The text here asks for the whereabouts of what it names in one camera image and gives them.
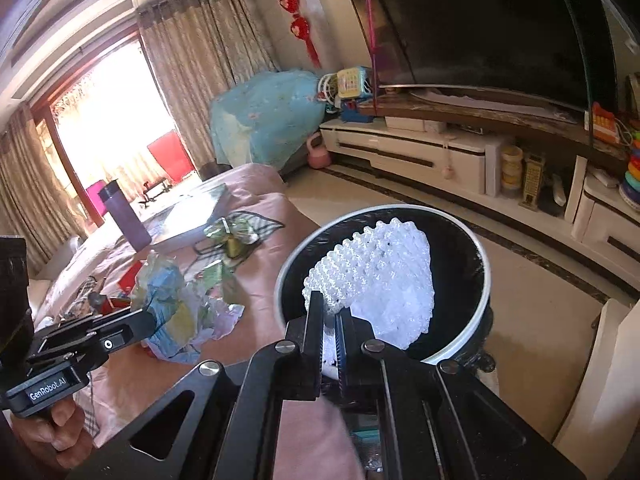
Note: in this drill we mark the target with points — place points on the red chair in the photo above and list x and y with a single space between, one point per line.
170 154

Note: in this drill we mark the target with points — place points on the beige right curtain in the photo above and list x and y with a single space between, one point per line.
198 49

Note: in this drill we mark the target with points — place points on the pink hula hoop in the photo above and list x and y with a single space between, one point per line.
373 49

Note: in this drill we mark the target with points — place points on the beige curtain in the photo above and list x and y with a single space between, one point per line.
198 49
34 205

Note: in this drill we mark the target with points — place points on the light blue cloth cover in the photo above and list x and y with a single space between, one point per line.
266 119

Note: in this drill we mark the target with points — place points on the red hanging lantern decoration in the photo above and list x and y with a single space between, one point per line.
300 29

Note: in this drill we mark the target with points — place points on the pink kettlebell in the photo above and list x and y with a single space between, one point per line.
318 155

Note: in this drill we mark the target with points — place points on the green snack wrapper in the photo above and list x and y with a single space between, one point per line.
233 234

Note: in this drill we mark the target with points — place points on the rainbow stacking ring toy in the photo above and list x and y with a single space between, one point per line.
630 185

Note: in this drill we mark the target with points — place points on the purple thermos bottle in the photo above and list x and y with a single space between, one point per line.
124 216

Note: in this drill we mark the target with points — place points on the black curved television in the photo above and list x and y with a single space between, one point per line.
560 51

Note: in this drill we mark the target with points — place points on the beige left curtain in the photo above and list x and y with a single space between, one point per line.
34 205

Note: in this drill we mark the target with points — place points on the person's left hand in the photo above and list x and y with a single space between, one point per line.
58 444

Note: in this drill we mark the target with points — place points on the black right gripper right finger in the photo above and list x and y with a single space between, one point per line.
367 363

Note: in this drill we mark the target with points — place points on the crumpled colourful paper trash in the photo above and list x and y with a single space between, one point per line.
188 312

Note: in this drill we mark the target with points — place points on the white tv cabinet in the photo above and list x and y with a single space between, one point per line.
579 206

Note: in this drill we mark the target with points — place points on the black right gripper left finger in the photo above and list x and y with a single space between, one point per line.
290 368

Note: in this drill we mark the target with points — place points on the magenta chair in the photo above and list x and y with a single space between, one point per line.
93 192

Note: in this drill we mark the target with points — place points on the colourful toy phone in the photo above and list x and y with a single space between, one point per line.
354 83

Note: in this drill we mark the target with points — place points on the orange toy piano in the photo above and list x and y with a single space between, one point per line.
604 125

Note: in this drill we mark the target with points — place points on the pink table cloth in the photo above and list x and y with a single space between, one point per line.
313 441

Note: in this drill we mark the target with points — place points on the white rimmed black trash bin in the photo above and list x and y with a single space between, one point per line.
460 269

